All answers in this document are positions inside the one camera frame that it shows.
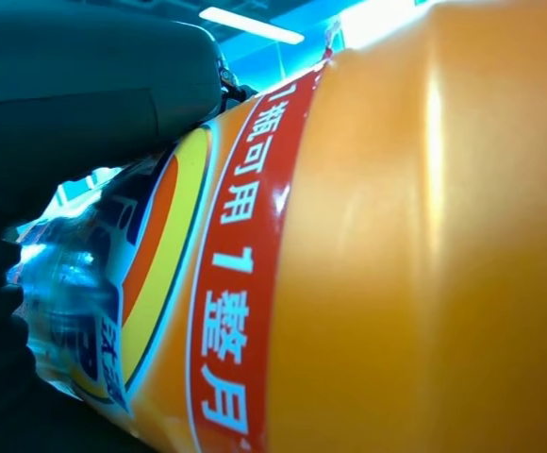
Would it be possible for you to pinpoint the orange bottle white cap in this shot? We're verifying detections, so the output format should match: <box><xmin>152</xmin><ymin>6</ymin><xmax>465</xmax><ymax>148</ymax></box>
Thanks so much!
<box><xmin>5</xmin><ymin>0</ymin><xmax>547</xmax><ymax>453</ymax></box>

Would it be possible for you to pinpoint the ceiling light strip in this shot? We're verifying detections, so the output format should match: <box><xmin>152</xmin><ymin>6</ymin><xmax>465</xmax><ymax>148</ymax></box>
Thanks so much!
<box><xmin>197</xmin><ymin>6</ymin><xmax>306</xmax><ymax>46</ymax></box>

